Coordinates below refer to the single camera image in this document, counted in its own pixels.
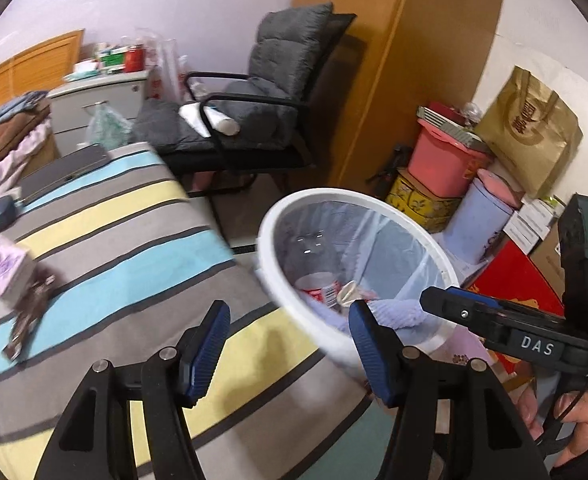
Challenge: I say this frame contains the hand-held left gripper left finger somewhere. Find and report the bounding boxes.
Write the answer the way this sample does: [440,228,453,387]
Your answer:
[33,300,232,480]

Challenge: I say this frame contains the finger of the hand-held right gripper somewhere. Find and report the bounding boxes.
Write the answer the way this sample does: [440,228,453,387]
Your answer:
[419,286,512,336]

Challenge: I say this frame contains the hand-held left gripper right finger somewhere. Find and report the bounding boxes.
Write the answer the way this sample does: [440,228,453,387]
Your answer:
[348,299,537,480]

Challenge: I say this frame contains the clear plastic bottle red label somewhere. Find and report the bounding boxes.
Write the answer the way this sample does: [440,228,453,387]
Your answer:
[294,271,342,308]

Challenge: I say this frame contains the white round bin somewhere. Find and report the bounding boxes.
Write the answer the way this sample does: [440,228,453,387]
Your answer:
[256,187,461,378]

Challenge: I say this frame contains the person's right hand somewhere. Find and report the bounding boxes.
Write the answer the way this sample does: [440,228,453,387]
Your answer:
[516,374,588,467]

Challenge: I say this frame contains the brown cardboard box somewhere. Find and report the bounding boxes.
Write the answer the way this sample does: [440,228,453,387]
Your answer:
[529,225,568,302]

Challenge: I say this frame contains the pink floral bag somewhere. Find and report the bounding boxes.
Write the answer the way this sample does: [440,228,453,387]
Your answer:
[439,330,500,377]

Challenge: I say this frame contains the red box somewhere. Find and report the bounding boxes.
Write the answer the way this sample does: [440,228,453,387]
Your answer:
[469,240,566,376]

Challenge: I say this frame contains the stack of white boxes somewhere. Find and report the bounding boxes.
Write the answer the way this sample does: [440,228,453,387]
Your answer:
[503,197,570,256]

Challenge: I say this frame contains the translucent bin liner bag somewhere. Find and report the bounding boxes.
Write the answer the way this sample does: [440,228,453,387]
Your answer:
[274,200,450,356]

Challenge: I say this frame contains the lavender round container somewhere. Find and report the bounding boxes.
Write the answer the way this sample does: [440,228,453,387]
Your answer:
[444,167,522,266]

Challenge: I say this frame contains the yellow patterned box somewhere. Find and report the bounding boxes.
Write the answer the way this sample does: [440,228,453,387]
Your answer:
[386,170,462,233]

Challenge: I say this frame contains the striped tablecloth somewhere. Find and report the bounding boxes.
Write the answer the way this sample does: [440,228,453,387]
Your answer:
[0,142,375,480]

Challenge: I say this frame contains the pink plastic bucket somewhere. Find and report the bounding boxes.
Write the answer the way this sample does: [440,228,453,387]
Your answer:
[406,122,495,198]

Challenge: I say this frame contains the black tripod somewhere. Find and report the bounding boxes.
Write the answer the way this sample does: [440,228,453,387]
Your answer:
[368,144,416,187]

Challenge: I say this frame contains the gold paper bag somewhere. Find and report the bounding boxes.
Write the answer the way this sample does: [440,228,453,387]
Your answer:
[474,65,585,201]

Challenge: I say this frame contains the brown snack wrapper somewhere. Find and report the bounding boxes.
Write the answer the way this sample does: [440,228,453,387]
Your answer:
[3,275,57,364]

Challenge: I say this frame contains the grey ridged box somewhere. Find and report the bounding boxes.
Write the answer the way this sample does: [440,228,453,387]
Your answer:
[416,101,492,148]

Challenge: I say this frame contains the purple printed tissue pack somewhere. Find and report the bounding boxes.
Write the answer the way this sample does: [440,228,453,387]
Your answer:
[0,235,36,307]

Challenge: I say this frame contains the white tube bottle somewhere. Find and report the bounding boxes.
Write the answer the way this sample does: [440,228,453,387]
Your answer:
[209,110,241,137]

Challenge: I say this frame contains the white cloth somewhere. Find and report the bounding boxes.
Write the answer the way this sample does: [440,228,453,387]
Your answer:
[179,102,216,136]

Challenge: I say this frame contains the green plastic bag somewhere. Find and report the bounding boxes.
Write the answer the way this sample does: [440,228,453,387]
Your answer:
[86,102,135,151]

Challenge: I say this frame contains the plain wooden wardrobe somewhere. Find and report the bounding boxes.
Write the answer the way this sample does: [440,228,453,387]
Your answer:
[294,0,507,201]

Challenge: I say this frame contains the pale pink bed sheet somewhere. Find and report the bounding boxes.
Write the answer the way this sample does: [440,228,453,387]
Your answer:
[0,120,53,202]

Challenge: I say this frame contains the black chair grey cushion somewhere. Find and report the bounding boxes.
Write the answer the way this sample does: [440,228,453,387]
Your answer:
[163,12,362,211]

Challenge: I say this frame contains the grey nightstand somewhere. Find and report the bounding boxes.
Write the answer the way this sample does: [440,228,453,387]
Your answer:
[46,67,155,158]

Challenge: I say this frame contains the clear plastic bag red print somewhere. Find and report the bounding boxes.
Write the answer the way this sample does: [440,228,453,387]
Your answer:
[146,35,195,103]

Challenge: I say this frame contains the red jar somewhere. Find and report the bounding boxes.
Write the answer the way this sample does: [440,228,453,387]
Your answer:
[124,46,145,73]

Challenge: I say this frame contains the white teal wipes pack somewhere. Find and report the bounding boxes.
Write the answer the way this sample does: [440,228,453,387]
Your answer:
[63,60,100,82]

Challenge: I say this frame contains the blue folded clothes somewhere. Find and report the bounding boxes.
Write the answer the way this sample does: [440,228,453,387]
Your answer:
[0,91,50,128]

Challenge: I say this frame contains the green and white box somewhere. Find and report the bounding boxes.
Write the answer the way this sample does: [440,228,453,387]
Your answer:
[94,45,127,69]

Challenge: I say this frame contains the wooden headboard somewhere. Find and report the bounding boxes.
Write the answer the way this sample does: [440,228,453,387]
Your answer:
[0,29,86,116]

